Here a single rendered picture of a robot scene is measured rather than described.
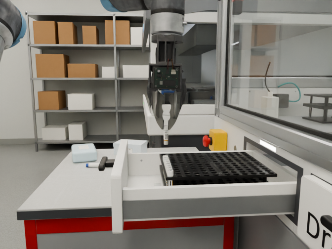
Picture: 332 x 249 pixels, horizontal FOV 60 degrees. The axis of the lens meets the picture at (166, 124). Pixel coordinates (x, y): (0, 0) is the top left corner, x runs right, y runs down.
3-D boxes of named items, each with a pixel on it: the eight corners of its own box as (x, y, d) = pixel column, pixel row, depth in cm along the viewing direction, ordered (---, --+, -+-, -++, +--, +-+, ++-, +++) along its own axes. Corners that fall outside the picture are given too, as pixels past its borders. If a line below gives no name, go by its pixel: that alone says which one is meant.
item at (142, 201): (123, 222, 51) (122, 189, 50) (128, 174, 77) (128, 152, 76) (334, 213, 55) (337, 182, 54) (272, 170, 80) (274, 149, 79)
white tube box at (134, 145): (113, 154, 124) (112, 143, 123) (121, 149, 133) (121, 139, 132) (141, 156, 121) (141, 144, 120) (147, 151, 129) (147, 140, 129)
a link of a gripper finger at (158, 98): (147, 131, 65) (150, 90, 63) (150, 127, 70) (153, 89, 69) (161, 133, 64) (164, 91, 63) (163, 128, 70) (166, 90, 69)
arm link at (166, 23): (152, 19, 68) (187, 20, 67) (152, 39, 68) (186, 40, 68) (148, 12, 60) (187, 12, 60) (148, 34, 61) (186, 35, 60)
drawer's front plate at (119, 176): (112, 235, 50) (110, 175, 48) (122, 178, 78) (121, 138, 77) (122, 235, 50) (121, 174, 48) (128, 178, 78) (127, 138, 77)
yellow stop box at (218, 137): (212, 153, 95) (212, 132, 94) (206, 148, 102) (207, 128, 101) (227, 153, 96) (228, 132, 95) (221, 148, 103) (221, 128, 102)
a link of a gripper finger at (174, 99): (167, 133, 64) (165, 91, 63) (168, 128, 70) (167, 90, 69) (181, 133, 64) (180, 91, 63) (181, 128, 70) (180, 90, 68)
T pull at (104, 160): (98, 172, 59) (98, 165, 59) (103, 161, 66) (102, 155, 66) (115, 171, 59) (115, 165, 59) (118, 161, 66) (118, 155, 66)
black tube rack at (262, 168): (165, 209, 56) (165, 177, 55) (159, 178, 73) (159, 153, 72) (275, 204, 58) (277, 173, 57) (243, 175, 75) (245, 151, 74)
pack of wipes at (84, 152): (97, 161, 114) (97, 150, 114) (72, 163, 111) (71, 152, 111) (94, 152, 128) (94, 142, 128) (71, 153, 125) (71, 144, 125)
